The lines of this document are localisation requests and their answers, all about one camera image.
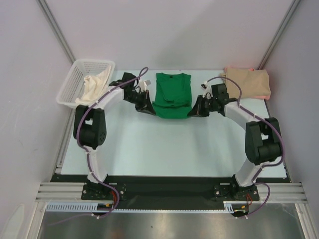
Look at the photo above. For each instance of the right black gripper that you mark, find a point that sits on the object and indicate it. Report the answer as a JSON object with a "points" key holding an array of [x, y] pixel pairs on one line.
{"points": [[202, 105]]}

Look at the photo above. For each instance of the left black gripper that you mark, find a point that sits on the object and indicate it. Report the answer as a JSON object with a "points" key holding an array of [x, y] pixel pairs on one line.
{"points": [[146, 102]]}

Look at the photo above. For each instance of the green t shirt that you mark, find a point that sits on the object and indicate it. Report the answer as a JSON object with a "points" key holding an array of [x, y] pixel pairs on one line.
{"points": [[173, 98]]}

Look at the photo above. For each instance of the white plastic basket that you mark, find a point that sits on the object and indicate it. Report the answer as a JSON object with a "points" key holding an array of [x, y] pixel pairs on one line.
{"points": [[73, 85]]}

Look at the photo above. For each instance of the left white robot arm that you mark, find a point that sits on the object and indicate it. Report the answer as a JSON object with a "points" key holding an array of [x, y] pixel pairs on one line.
{"points": [[90, 129]]}

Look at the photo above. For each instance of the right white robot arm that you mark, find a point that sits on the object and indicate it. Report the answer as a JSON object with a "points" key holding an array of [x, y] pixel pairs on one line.
{"points": [[263, 142]]}

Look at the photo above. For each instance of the cream t shirt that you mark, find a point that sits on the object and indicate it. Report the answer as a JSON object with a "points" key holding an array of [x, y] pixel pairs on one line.
{"points": [[94, 87]]}

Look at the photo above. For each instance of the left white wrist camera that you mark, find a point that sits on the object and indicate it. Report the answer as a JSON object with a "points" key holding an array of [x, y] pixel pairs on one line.
{"points": [[142, 86]]}

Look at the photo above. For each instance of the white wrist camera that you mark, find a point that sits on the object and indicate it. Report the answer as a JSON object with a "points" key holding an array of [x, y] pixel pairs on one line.
{"points": [[142, 86], [207, 90]]}

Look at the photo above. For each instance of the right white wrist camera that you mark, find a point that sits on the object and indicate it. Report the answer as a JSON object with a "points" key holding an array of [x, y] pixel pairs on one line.
{"points": [[207, 90]]}

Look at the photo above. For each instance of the right aluminium corner post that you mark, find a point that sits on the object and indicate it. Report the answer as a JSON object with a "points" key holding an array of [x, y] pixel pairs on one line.
{"points": [[293, 8]]}

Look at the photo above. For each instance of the aluminium corner post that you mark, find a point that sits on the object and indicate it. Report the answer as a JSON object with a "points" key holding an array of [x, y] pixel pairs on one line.
{"points": [[293, 8], [49, 16]]}

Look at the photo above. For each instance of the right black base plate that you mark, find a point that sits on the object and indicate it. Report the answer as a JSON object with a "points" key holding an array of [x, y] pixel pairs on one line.
{"points": [[223, 192]]}

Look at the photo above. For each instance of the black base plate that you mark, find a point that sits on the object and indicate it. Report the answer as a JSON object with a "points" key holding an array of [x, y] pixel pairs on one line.
{"points": [[223, 192], [97, 192]]}

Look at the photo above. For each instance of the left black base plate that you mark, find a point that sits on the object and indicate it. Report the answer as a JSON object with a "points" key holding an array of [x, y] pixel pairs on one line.
{"points": [[97, 192]]}

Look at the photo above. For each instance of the right grey cable duct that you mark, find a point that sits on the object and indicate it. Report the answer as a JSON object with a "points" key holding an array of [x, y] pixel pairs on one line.
{"points": [[235, 206]]}

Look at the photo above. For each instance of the grey cable duct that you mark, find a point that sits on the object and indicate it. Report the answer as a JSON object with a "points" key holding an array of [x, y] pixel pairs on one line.
{"points": [[79, 207], [235, 206]]}

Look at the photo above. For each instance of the left aluminium corner post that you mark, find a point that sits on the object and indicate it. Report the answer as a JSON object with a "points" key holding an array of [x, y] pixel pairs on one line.
{"points": [[49, 16]]}

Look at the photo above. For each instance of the aluminium front rail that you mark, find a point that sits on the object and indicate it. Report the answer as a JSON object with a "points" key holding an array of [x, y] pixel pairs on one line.
{"points": [[72, 192]]}

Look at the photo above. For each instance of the left grey cable duct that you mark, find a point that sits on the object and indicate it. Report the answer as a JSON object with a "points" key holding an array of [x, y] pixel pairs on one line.
{"points": [[79, 207]]}

